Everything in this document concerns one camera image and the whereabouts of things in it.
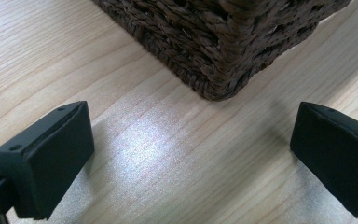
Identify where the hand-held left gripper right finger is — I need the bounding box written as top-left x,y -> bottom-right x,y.
289,101 -> 358,222

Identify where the dark brown woven basket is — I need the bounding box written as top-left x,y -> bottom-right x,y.
91,0 -> 353,102

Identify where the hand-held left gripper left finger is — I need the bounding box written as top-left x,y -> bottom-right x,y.
0,100 -> 96,221

